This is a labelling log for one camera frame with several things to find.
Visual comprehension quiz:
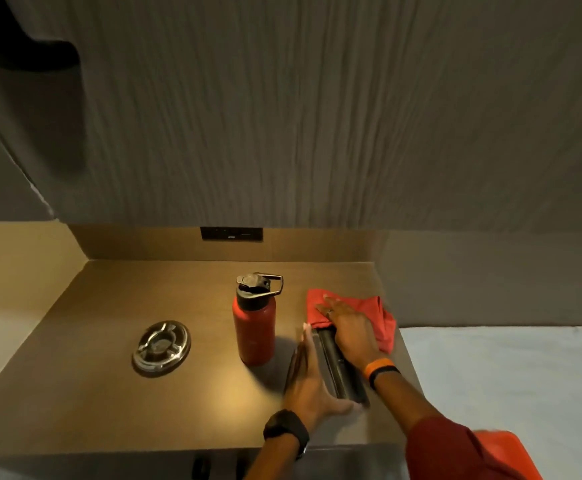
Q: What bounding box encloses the person's left hand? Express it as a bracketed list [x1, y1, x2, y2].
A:
[283, 323, 363, 433]

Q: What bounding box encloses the person's right hand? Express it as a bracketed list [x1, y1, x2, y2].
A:
[315, 295, 387, 370]

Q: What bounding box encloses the black case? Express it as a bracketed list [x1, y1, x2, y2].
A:
[285, 327, 371, 408]

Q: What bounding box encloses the red cloth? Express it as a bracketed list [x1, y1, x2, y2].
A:
[306, 288, 398, 355]

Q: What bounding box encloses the person's left forearm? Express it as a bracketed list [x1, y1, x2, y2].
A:
[243, 429, 308, 480]

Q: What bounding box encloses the person's right forearm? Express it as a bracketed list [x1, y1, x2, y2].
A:
[371, 373, 522, 480]

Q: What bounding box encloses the orange wristband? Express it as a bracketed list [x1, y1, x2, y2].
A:
[362, 358, 396, 379]

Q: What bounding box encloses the black wristband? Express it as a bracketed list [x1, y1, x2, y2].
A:
[368, 366, 402, 390]

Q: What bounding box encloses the black smartwatch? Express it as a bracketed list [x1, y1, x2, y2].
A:
[263, 409, 311, 460]

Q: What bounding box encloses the red water bottle black lid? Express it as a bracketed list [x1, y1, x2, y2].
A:
[232, 273, 284, 367]

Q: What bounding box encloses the orange plastic object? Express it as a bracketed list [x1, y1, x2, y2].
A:
[473, 430, 544, 480]

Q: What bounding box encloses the black wall outlet panel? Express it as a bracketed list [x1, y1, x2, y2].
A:
[200, 227, 264, 242]

